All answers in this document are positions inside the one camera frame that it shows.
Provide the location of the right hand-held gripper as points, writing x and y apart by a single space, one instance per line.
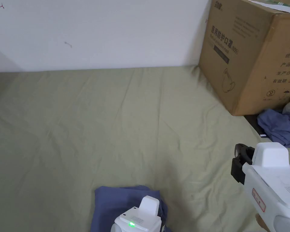
275 183

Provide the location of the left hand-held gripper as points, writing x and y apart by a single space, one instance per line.
137 218

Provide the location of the person's right hand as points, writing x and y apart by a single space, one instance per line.
261 223

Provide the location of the bed with pale green sheet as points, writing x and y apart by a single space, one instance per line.
91 125

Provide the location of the dark blue garment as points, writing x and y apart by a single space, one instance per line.
118 205

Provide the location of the crumpled blue garment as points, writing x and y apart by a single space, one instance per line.
279 125

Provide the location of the brown cardboard carton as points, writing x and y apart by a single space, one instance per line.
251 48

